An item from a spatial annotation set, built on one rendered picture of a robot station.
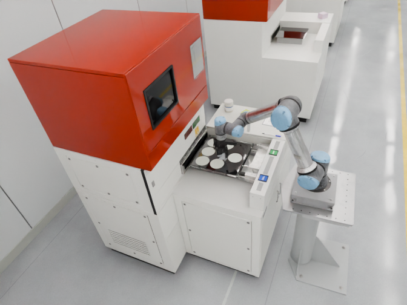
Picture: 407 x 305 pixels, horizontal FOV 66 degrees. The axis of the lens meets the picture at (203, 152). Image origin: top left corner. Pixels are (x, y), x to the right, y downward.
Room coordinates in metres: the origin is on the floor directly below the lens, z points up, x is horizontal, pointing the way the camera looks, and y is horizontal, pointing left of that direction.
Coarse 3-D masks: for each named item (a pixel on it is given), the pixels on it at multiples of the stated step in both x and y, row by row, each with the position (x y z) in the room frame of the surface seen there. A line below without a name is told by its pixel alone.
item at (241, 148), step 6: (210, 138) 1.93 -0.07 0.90; (204, 144) 1.86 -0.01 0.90; (240, 144) 1.81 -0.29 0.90; (246, 144) 1.80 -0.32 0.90; (228, 150) 1.76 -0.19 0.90; (234, 150) 1.75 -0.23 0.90; (240, 150) 1.74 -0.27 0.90; (246, 150) 1.73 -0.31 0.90; (198, 156) 1.73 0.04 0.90; (210, 156) 1.71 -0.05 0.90; (216, 156) 1.71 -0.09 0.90; (192, 162) 1.67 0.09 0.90; (228, 162) 1.63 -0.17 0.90; (234, 162) 1.62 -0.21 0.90; (240, 162) 1.61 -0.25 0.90; (210, 168) 1.59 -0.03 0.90; (222, 168) 1.57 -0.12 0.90; (228, 168) 1.56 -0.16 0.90; (234, 168) 1.56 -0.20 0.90; (234, 174) 1.50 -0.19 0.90
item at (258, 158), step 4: (256, 152) 1.71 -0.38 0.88; (260, 152) 1.71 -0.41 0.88; (264, 152) 1.70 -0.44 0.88; (256, 156) 1.67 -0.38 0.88; (260, 156) 1.67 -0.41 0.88; (264, 156) 1.66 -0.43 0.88; (256, 160) 1.63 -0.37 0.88; (260, 160) 1.62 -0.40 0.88; (252, 164) 1.60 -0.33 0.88; (256, 164) 1.59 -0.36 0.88; (260, 164) 1.59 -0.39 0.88; (252, 172) 1.51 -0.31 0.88; (256, 172) 1.51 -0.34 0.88; (248, 180) 1.45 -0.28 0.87; (252, 180) 1.44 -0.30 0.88
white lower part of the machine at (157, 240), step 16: (80, 192) 1.61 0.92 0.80; (96, 208) 1.57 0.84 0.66; (112, 208) 1.49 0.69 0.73; (128, 208) 1.41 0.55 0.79; (96, 224) 1.61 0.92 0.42; (112, 224) 1.52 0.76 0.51; (128, 224) 1.44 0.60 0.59; (144, 224) 1.36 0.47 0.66; (160, 224) 1.30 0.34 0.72; (176, 224) 1.44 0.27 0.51; (112, 240) 1.57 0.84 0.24; (128, 240) 1.49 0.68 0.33; (144, 240) 1.39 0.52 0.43; (160, 240) 1.32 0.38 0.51; (176, 240) 1.40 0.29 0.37; (128, 256) 1.55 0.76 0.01; (144, 256) 1.42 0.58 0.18; (160, 256) 1.34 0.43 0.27; (176, 256) 1.36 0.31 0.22
